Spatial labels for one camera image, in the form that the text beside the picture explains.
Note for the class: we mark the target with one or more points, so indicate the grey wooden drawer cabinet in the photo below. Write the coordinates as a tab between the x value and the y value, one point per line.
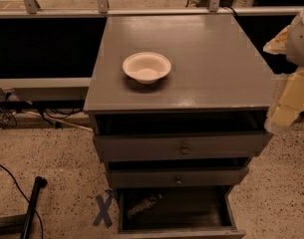
218	83

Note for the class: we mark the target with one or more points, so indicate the metal rail frame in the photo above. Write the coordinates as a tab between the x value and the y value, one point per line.
47	44

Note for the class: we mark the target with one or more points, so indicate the black metal stand leg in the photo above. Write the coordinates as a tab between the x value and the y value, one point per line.
39	183

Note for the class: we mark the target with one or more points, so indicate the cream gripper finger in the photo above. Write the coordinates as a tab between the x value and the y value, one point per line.
277	46
291	101

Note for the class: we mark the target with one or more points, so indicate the white paper bowl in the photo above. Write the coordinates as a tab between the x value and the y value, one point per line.
146	67

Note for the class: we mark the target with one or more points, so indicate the clear plastic water bottle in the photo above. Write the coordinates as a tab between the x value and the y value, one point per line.
142	205

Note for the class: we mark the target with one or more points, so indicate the grey middle drawer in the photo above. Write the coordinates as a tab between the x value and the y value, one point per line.
143	178

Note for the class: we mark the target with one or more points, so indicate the grey drawer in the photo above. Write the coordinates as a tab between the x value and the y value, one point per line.
182	213
143	178
117	148

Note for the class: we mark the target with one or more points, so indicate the blue tape cross mark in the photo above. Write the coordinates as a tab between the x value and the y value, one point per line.
104	206

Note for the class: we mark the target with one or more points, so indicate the grey bottom drawer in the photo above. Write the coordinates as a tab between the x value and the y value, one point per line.
182	213

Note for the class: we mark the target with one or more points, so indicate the grey top drawer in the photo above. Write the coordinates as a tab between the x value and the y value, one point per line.
117	148

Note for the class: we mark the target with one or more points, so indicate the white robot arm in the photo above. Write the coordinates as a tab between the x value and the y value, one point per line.
295	55

